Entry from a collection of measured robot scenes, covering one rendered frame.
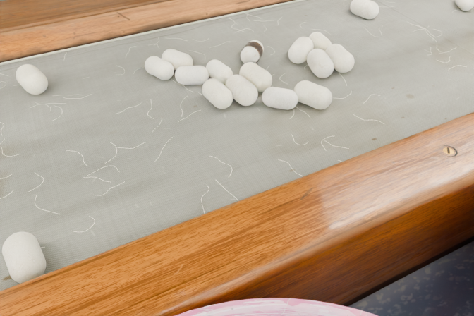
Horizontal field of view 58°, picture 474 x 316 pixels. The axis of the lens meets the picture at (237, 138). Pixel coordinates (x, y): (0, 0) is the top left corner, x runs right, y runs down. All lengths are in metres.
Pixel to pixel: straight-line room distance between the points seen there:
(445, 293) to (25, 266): 0.28
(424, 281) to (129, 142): 0.25
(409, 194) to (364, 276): 0.07
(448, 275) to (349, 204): 0.13
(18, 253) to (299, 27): 0.39
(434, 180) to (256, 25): 0.31
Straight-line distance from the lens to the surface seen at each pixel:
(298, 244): 0.25
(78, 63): 0.48
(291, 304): 0.22
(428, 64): 0.49
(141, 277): 0.24
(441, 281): 0.37
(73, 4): 0.56
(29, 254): 0.28
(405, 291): 0.36
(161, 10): 0.54
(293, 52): 0.44
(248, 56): 0.44
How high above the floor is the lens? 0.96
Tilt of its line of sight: 40 degrees down
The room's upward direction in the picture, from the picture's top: 1 degrees counter-clockwise
